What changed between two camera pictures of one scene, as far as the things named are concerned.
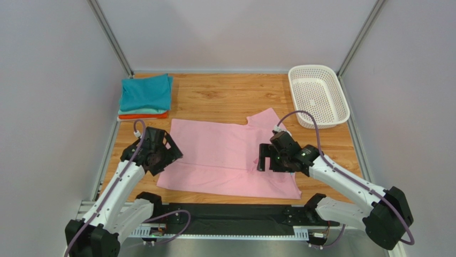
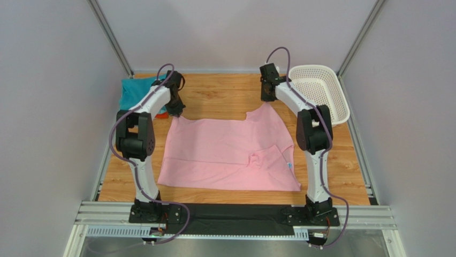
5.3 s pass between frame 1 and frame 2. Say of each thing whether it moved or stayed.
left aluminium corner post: stayed
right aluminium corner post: stayed
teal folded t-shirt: stayed
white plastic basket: stayed
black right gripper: moved
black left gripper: moved
